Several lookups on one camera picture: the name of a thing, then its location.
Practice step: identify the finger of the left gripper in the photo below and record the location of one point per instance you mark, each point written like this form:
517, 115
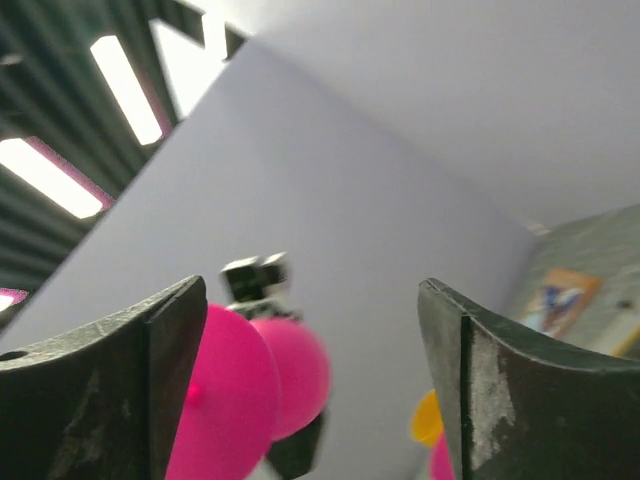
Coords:
295, 456

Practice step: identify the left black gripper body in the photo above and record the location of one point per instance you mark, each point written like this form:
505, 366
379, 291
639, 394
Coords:
259, 287

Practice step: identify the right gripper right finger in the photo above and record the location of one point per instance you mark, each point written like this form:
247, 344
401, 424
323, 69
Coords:
517, 404

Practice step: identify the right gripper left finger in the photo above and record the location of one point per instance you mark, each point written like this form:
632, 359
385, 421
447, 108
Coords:
103, 401

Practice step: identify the pink wine glass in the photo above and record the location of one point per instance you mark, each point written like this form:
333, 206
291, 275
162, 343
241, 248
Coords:
254, 382
439, 466

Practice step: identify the yellow wine glass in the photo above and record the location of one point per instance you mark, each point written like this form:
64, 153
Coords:
426, 425

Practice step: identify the orange picture book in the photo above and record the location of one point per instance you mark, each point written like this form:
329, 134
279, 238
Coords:
559, 299

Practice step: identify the yellow framed whiteboard tablet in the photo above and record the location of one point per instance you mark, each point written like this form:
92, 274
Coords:
619, 336

